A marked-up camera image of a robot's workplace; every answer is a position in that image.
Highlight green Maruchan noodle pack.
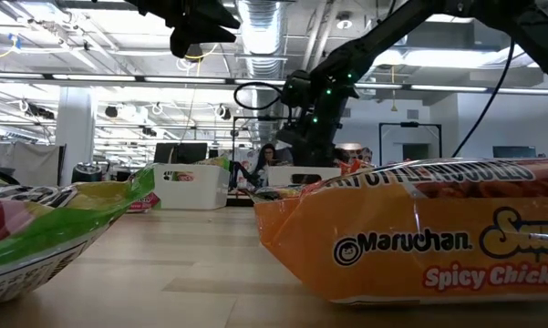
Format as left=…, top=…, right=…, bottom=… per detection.
left=0, top=164, right=157, bottom=311
left=193, top=156, right=233, bottom=173

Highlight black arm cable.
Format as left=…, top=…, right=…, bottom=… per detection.
left=450, top=38, right=517, bottom=159

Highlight person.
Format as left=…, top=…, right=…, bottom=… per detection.
left=250, top=143, right=279, bottom=188

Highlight white cloth partition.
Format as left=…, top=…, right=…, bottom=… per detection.
left=0, top=141, right=67, bottom=187

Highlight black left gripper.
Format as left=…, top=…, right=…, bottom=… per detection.
left=134, top=0, right=242, bottom=58

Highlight silver ventilation duct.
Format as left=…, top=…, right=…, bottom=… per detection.
left=236, top=0, right=286, bottom=142

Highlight black Maruchan Fire noodle pack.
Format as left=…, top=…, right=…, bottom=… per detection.
left=248, top=184, right=329, bottom=204

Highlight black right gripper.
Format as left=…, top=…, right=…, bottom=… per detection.
left=276, top=97, right=348, bottom=168

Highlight dark wall screen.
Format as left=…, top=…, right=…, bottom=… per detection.
left=491, top=145, right=537, bottom=159

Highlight long ceiling light strip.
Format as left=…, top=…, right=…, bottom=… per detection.
left=144, top=76, right=228, bottom=85
left=409, top=84, right=489, bottom=92
left=52, top=74, right=137, bottom=82

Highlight black cylindrical container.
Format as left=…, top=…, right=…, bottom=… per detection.
left=71, top=162, right=104, bottom=184

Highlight red Maruchan noodle pack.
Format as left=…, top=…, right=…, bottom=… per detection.
left=126, top=191, right=161, bottom=214
left=253, top=158, right=548, bottom=305

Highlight white pillar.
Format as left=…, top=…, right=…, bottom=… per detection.
left=56, top=86, right=96, bottom=186

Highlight dark red patterned object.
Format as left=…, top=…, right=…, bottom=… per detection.
left=339, top=146, right=375, bottom=166

